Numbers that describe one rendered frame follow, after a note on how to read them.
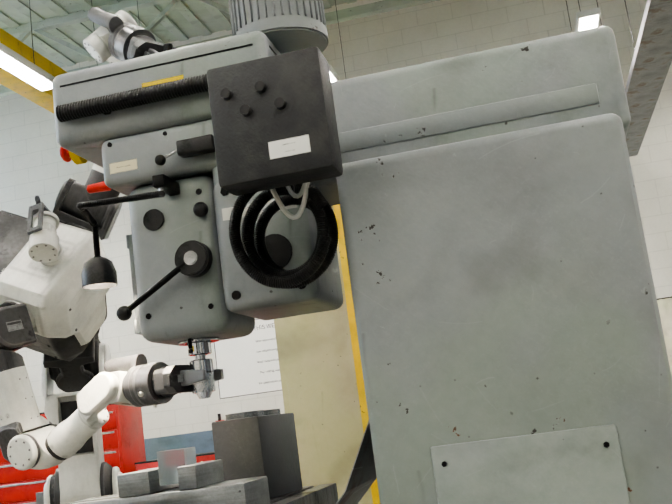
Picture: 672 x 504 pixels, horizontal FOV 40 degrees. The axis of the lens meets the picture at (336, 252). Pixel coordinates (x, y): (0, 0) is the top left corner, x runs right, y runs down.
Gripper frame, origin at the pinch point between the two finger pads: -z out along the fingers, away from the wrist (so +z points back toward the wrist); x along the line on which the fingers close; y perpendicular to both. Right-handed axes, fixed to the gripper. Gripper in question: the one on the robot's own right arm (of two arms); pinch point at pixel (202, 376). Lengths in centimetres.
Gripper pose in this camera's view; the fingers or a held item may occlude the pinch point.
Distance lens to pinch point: 192.7
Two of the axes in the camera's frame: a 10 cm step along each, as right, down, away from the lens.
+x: 5.2, 0.9, 8.5
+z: -8.4, 1.9, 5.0
